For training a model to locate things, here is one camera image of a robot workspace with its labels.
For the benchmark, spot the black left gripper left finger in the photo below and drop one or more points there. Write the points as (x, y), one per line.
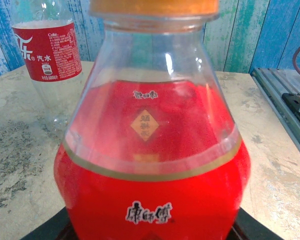
(57, 228)

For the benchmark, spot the red label tea bottle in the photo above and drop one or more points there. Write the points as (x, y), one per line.
(152, 150)

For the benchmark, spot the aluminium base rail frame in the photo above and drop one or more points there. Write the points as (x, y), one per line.
(272, 95)

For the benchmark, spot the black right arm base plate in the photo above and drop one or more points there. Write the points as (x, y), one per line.
(296, 102)

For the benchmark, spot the clear cola bottle red label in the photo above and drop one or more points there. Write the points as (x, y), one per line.
(52, 55)

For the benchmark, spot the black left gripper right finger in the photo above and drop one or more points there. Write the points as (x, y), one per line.
(250, 228)

